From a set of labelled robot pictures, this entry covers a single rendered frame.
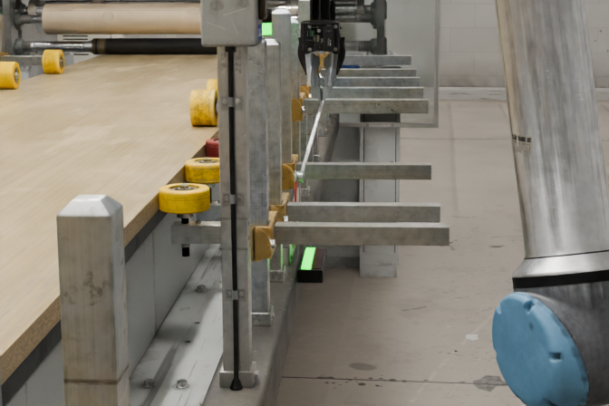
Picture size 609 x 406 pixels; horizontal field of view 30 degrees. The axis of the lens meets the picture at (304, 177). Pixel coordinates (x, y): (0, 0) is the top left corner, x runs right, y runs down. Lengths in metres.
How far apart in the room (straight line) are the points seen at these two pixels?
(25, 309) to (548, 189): 0.63
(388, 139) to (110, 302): 3.84
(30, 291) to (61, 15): 3.44
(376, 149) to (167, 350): 2.72
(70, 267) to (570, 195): 0.81
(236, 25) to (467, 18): 9.42
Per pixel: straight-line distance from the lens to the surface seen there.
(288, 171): 2.20
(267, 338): 1.72
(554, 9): 1.44
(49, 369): 1.39
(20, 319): 1.19
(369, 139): 4.54
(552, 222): 1.41
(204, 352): 1.91
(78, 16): 4.65
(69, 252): 0.73
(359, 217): 2.02
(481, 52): 10.82
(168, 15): 4.57
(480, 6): 10.80
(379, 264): 4.65
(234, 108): 1.44
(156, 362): 1.87
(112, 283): 0.73
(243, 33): 1.42
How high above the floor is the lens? 1.25
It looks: 11 degrees down
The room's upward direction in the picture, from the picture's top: straight up
